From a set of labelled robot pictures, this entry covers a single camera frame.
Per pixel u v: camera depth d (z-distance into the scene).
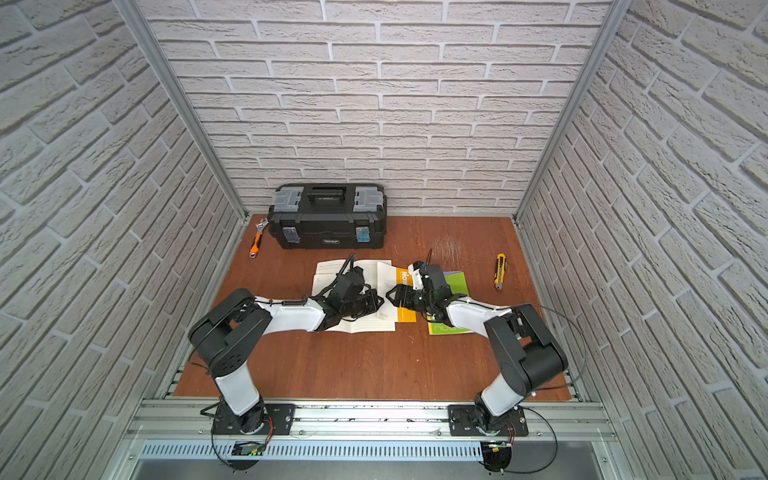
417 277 0.85
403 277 1.00
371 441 0.72
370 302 0.81
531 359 0.45
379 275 0.95
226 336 0.47
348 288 0.72
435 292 0.72
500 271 1.02
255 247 1.08
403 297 0.81
